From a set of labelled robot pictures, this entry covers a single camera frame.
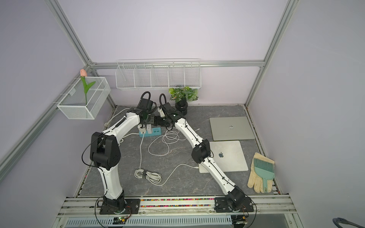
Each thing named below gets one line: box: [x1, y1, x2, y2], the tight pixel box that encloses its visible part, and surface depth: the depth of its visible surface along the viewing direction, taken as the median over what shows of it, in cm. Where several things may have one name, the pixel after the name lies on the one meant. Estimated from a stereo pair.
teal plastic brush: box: [253, 158, 276, 193], surface depth 86 cm
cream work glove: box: [247, 152, 275, 194], surface depth 83 cm
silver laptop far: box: [209, 116, 256, 141], surface depth 113 cm
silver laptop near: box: [198, 140, 249, 174], surface depth 93 cm
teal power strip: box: [138, 126, 162, 138], surface depth 104 cm
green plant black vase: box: [168, 85, 199, 116], surface depth 96 cm
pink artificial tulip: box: [79, 68, 97, 107], surface depth 85 cm
